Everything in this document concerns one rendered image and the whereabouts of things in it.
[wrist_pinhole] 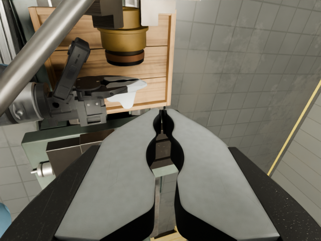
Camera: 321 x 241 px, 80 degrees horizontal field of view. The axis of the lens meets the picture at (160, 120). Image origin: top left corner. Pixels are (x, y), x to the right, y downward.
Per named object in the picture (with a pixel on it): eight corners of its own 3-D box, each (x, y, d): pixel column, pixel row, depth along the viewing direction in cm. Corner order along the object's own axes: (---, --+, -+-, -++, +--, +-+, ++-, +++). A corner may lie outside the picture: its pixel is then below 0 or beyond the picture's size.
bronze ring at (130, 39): (95, 10, 29) (103, 70, 34) (155, 11, 31) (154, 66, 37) (92, 5, 36) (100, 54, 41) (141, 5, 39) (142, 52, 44)
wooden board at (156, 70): (31, 6, 46) (27, 7, 43) (171, 8, 56) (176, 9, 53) (62, 114, 62) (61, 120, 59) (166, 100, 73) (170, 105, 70)
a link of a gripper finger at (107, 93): (125, 88, 42) (83, 92, 40) (124, 80, 41) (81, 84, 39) (129, 97, 39) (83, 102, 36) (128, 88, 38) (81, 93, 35)
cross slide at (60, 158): (47, 141, 59) (45, 151, 56) (176, 120, 72) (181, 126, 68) (61, 181, 69) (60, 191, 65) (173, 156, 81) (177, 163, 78)
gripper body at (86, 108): (106, 106, 47) (51, 113, 44) (101, 71, 42) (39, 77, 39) (110, 123, 41) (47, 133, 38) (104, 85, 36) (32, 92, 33)
